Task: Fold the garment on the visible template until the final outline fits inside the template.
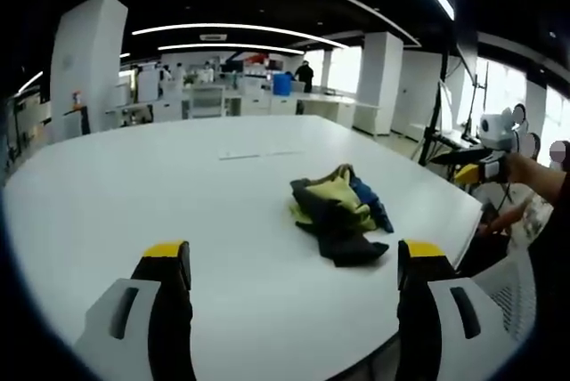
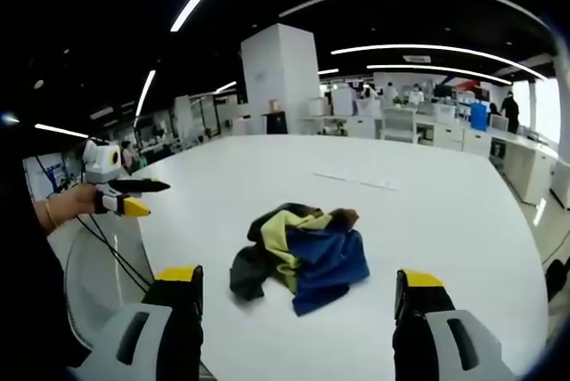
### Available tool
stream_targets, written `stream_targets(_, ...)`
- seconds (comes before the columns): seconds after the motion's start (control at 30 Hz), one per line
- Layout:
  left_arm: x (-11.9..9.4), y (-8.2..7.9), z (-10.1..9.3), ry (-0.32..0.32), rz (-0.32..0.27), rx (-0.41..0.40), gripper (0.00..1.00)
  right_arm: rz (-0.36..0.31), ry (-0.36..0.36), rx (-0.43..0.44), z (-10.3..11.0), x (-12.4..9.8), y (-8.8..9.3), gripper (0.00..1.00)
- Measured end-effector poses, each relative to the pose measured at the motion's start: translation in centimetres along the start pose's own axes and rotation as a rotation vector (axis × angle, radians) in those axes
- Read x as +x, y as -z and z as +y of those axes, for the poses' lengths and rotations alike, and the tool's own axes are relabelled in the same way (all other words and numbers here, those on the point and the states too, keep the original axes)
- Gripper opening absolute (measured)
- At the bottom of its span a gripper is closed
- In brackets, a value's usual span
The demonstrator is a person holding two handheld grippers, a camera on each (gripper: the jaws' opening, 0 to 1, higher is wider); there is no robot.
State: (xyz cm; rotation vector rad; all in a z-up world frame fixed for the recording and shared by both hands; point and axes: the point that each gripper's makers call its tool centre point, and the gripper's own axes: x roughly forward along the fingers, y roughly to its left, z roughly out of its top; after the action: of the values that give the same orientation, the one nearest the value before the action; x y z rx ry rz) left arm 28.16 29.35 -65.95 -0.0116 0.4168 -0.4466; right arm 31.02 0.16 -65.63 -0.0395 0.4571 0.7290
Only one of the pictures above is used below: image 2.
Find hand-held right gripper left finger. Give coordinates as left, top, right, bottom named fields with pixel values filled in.
left=77, top=265, right=205, bottom=381

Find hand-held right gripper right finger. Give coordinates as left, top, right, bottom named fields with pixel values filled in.
left=391, top=268, right=517, bottom=381

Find blue yellow black garment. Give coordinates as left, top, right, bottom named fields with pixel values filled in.
left=229, top=202, right=371, bottom=318

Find person's left hand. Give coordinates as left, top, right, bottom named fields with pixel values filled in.
left=56, top=184, right=104, bottom=226

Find black cabinet with orange box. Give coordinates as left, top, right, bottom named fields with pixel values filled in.
left=261, top=99, right=289, bottom=135

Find white side desk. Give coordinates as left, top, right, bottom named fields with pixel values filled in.
left=462, top=125, right=565, bottom=207

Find white square pillar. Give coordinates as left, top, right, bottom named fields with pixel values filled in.
left=240, top=22, right=321, bottom=134

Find blue water barrel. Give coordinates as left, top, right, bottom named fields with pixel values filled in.
left=469, top=101, right=489, bottom=132

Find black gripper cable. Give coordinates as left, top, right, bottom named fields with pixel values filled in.
left=73, top=213, right=155, bottom=293

